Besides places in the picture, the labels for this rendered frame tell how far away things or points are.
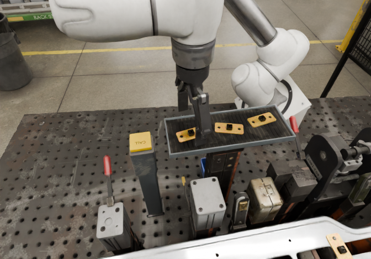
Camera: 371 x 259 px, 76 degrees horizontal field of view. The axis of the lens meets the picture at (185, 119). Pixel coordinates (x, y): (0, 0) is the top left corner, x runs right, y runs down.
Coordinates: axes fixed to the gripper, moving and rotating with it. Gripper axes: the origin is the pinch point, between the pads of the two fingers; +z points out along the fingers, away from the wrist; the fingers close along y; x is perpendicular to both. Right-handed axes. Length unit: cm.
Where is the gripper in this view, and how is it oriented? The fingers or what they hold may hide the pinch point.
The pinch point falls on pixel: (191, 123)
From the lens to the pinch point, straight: 66.2
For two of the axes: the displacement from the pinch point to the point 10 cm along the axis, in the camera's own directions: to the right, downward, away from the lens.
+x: 9.4, -2.5, 2.4
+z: 0.0, 6.9, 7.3
